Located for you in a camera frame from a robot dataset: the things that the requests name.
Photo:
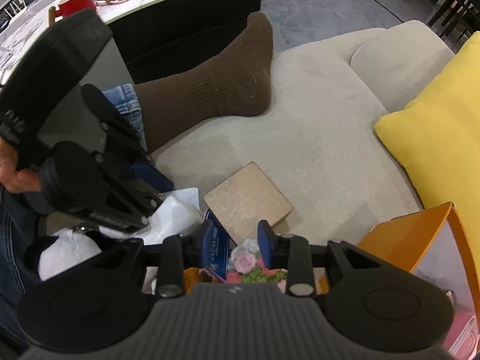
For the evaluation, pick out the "blue jeans leg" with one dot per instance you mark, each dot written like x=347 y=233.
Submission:
x=20 y=226

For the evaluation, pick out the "brown cardboard box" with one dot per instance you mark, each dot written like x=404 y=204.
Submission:
x=244 y=199

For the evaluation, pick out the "blue tag card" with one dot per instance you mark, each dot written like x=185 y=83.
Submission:
x=215 y=247

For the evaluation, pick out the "dark dining table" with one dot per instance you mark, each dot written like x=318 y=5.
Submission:
x=452 y=13

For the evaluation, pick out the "orange storage box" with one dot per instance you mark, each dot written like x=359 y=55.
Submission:
x=432 y=245

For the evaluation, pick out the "yellow cushion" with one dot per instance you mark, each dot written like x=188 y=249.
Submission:
x=435 y=138

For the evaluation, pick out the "person's left hand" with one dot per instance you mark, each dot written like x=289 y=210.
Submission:
x=16 y=182

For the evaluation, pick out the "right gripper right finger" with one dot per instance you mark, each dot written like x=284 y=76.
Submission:
x=291 y=253

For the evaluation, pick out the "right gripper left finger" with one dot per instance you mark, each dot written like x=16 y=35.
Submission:
x=177 y=254

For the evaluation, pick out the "crochet bunny with flowers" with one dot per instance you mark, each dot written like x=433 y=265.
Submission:
x=246 y=266

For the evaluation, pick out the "beige sofa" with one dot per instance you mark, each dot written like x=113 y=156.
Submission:
x=316 y=142

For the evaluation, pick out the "marble coffee table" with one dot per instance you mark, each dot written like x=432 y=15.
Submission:
x=20 y=35

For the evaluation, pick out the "brown sock foot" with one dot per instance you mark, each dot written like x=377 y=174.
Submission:
x=234 y=83

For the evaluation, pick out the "red mug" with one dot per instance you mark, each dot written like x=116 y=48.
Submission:
x=69 y=7

